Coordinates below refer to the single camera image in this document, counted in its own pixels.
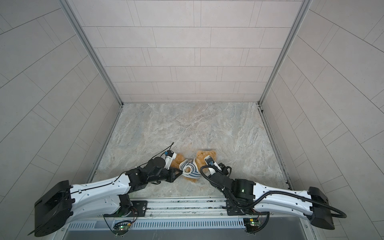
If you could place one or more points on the aluminium left corner post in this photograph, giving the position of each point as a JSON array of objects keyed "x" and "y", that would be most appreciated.
[{"x": 69, "y": 13}]

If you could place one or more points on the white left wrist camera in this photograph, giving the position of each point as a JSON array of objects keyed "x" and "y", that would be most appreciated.
[{"x": 169, "y": 157}]

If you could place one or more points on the green circuit board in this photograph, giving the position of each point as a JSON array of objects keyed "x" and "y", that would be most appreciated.
[
  {"x": 123, "y": 226},
  {"x": 251, "y": 225}
]

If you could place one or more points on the blue white striped knit sweater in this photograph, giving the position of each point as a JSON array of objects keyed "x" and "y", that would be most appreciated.
[{"x": 190, "y": 169}]

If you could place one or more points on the left green circuit board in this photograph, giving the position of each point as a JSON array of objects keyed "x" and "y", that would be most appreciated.
[{"x": 123, "y": 226}]

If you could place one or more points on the white ventilation grille strip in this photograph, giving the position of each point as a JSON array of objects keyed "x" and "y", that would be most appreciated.
[{"x": 162, "y": 224}]

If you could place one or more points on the aluminium corner post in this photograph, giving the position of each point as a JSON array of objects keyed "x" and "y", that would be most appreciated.
[
  {"x": 69, "y": 13},
  {"x": 288, "y": 42}
]

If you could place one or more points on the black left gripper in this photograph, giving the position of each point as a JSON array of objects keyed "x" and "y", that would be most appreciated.
[{"x": 173, "y": 174}]

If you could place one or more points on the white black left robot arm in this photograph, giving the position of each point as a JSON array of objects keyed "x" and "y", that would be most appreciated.
[{"x": 65, "y": 203}]

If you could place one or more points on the tan plush teddy bear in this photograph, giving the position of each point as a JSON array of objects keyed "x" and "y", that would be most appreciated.
[{"x": 199, "y": 160}]

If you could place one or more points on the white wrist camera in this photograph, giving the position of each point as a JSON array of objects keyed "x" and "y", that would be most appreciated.
[
  {"x": 211, "y": 165},
  {"x": 169, "y": 157}
]

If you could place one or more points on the aluminium right corner post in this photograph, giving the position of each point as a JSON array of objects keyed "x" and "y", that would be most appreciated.
[{"x": 288, "y": 42}]

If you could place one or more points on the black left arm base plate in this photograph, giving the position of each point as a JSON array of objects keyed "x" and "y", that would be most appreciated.
[{"x": 137, "y": 209}]

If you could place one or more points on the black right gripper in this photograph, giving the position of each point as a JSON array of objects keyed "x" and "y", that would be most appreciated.
[{"x": 216, "y": 169}]

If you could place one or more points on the right green circuit board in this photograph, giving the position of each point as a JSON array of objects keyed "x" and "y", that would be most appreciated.
[{"x": 251, "y": 225}]

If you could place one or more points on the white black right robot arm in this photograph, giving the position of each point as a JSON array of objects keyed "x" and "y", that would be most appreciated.
[{"x": 322, "y": 213}]

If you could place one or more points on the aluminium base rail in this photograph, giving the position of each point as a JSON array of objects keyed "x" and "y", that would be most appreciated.
[{"x": 211, "y": 207}]

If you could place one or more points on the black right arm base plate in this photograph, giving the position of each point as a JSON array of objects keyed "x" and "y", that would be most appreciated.
[{"x": 232, "y": 210}]

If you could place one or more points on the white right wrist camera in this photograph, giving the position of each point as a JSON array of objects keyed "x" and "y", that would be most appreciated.
[{"x": 211, "y": 165}]

